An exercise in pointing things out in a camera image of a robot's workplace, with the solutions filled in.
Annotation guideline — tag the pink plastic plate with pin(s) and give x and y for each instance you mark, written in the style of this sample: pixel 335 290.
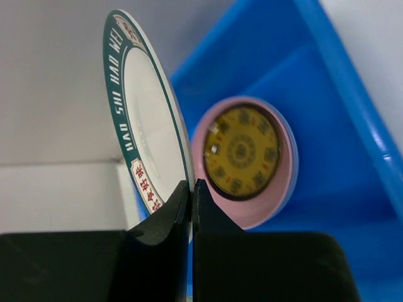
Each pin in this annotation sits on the pink plastic plate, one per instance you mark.
pixel 257 210

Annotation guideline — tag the yellow patterned small plate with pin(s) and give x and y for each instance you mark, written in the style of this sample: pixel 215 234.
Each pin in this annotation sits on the yellow patterned small plate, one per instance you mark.
pixel 241 152

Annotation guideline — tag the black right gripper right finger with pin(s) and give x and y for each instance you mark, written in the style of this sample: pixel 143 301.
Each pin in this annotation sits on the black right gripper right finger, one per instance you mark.
pixel 231 264

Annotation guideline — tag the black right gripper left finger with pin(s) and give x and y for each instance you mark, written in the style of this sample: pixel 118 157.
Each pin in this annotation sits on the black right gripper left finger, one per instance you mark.
pixel 145 263

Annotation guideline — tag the green rimmed white plate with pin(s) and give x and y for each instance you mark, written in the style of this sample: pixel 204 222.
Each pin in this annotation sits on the green rimmed white plate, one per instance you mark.
pixel 146 116

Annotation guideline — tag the blue plastic bin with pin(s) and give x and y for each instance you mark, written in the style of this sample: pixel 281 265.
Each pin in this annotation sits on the blue plastic bin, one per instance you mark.
pixel 349 182

